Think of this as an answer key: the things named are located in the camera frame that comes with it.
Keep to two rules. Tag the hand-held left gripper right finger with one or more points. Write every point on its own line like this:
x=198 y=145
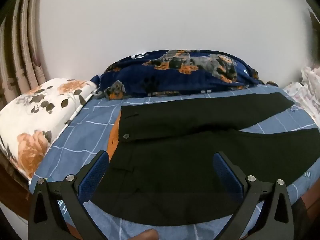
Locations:
x=225 y=172

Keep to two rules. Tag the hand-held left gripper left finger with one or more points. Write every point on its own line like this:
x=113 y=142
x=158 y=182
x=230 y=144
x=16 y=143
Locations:
x=96 y=170

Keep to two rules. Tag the black pants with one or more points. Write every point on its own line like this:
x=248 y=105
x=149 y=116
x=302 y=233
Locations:
x=175 y=155

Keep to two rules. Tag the person's left hand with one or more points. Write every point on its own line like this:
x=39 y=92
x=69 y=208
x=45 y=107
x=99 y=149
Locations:
x=147 y=235

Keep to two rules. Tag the blue checked bedsheet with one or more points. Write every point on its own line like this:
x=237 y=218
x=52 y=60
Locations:
x=82 y=135

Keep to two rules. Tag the white floral pillow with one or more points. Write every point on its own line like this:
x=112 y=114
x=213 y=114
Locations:
x=37 y=120

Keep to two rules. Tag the navy dog-print blanket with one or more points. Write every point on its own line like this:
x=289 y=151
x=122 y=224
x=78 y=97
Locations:
x=200 y=80

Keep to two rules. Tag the white dotted cloth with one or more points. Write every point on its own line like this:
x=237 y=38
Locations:
x=307 y=90

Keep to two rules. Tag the wooden bed frame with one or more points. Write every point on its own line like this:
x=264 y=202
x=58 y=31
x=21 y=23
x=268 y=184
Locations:
x=12 y=190

